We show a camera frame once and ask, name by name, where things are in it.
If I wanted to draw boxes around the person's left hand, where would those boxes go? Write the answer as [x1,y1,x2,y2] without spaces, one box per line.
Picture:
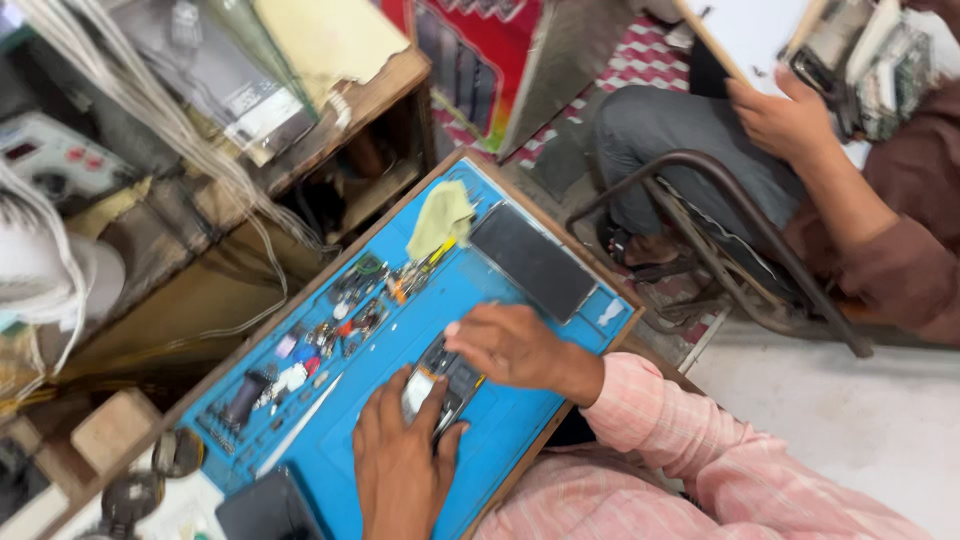
[351,363,471,540]

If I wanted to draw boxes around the heap of small phone parts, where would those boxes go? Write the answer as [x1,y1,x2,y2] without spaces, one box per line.
[198,251,393,455]

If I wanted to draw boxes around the brown metal chair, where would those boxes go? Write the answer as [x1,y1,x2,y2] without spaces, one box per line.
[565,148,876,360]

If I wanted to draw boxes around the bundle of white cables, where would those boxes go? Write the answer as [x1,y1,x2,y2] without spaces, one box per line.
[11,0,331,252]

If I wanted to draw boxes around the white flat opening blade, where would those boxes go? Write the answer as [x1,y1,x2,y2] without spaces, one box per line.
[255,372,345,480]

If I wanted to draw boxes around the white bench power supply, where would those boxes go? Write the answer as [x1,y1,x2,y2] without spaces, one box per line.
[0,111,140,215]

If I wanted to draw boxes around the yellow handled tweezers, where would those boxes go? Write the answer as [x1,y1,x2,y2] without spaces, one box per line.
[386,237,459,306]

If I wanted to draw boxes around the black phone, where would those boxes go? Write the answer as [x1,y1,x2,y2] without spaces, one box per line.
[214,465,325,540]

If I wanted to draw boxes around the person's right hand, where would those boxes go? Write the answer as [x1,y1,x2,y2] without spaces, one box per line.
[444,302,594,405]

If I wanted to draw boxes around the person's pink striped shirt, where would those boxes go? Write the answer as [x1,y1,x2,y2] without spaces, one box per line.
[471,351,935,540]

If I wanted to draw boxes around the cluttered wooden shelf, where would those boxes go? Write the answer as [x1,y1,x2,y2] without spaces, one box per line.
[0,0,438,406]

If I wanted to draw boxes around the mobile phone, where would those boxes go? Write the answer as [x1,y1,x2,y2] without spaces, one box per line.
[400,333,488,445]

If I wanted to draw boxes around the white board with wooden frame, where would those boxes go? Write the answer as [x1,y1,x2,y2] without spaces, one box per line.
[672,0,834,99]

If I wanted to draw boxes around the round solder wire spool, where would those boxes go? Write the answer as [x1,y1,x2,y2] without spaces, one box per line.
[100,471,166,530]
[151,426,206,480]

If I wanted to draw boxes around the red printed carton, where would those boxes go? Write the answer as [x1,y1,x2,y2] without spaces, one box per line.
[377,0,639,160]

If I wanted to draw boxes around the blue silicone repair mat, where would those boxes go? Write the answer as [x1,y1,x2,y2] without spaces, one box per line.
[178,157,639,540]

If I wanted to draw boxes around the green cleaning cloth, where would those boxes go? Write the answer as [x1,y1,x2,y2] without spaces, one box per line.
[405,179,478,261]

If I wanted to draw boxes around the stack of circuit boards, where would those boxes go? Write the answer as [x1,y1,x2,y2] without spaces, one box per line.
[778,0,940,145]

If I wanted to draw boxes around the wooden block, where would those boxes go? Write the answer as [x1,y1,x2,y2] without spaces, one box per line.
[70,387,164,479]

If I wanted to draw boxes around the white lamp shade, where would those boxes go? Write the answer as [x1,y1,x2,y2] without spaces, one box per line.
[0,187,127,327]

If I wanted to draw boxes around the black phone screen panel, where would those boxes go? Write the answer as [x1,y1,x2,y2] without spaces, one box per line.
[468,200,600,326]

